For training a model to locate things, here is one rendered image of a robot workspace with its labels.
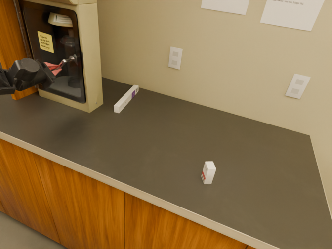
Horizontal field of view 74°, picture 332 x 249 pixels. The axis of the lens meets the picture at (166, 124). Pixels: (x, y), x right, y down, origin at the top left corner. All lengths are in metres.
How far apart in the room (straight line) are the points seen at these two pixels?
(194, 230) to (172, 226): 0.08
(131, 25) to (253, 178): 1.00
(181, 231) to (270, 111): 0.77
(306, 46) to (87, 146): 1.03
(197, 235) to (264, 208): 0.25
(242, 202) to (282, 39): 0.74
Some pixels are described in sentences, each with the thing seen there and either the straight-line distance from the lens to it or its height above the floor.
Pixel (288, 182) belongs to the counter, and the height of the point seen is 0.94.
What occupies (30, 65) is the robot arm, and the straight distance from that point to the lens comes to 0.89.
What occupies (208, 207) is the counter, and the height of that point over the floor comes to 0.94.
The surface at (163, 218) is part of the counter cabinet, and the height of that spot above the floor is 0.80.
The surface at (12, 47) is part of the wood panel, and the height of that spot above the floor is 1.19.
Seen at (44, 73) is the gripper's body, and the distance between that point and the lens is 0.98.
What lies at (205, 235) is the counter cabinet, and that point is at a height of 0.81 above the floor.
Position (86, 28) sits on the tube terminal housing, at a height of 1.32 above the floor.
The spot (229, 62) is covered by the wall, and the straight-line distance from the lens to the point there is 1.21.
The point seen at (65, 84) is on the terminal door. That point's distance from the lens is 1.14.
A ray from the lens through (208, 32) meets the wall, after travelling 1.20.
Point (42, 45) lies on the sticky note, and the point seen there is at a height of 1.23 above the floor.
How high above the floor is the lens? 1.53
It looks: 34 degrees down
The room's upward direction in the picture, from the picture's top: 7 degrees clockwise
